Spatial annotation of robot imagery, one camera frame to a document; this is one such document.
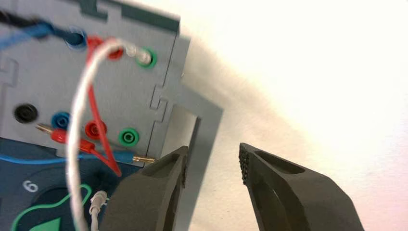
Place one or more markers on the green rotary knob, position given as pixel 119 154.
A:
pixel 47 220

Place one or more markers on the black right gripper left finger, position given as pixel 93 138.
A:
pixel 143 204

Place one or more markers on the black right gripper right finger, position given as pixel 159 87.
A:
pixel 296 204

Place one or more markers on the dark blue grey task box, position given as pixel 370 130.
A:
pixel 127 89

